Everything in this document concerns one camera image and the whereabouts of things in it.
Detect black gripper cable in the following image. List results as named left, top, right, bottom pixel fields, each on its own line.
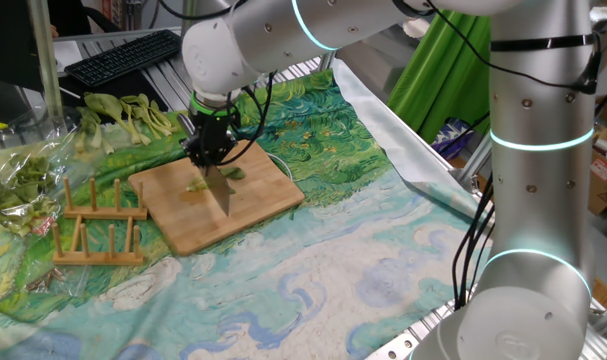
left=222, top=69, right=277, bottom=167

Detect blue patterned bag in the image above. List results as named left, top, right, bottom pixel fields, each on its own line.
left=431, top=118, right=477, bottom=160

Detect cardboard box, red label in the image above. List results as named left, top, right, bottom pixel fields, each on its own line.
left=587, top=124, right=607, bottom=219

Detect wooden peg rack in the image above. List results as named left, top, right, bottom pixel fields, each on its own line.
left=51, top=175, right=149, bottom=266

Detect steel kitchen knife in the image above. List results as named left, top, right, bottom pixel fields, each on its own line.
left=176, top=113, right=233, bottom=217

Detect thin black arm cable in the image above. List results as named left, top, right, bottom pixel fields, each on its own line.
left=425, top=0, right=602, bottom=96

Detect whole pakchoi, long stems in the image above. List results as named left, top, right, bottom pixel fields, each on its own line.
left=120, top=93, right=180, bottom=140

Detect black monitor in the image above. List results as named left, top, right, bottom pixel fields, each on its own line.
left=0, top=0, right=47, bottom=94

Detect whole pakchoi, large leaf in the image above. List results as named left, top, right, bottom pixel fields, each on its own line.
left=84, top=92, right=152, bottom=147

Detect clear plastic bag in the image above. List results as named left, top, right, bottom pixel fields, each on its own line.
left=0, top=112, right=122, bottom=306

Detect black cable bundle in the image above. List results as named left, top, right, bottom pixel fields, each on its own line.
left=451, top=172, right=497, bottom=311

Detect white paper sheet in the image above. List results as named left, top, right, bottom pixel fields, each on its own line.
left=52, top=40, right=87, bottom=74

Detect whole pakchoi, pale stems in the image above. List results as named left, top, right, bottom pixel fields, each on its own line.
left=74, top=106, right=115, bottom=155

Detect bamboo cutting board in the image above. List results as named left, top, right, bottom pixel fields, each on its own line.
left=127, top=138, right=307, bottom=258

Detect chopped greens pile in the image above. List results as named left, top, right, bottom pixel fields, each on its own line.
left=0, top=154, right=59, bottom=239

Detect black computer keyboard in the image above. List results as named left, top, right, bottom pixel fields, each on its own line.
left=64, top=28, right=183, bottom=88

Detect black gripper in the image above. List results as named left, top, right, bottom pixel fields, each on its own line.
left=180, top=113, right=240, bottom=170

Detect green fabric curtain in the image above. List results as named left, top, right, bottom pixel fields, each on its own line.
left=386, top=12, right=492, bottom=146

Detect painted landscape tablecloth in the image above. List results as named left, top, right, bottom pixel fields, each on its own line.
left=0, top=67, right=499, bottom=360

